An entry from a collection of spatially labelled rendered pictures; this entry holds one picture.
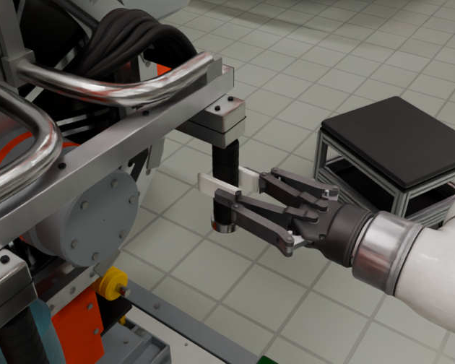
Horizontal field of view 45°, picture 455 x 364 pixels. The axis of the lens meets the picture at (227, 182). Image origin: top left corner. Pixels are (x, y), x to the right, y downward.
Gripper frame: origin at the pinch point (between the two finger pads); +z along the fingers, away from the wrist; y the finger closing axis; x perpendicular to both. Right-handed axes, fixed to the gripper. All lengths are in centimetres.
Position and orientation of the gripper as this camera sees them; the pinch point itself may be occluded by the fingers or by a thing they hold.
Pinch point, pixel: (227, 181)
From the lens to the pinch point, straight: 75.2
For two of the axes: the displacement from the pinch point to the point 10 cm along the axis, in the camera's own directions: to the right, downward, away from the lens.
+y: 5.8, -5.0, 6.4
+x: 0.0, -7.9, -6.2
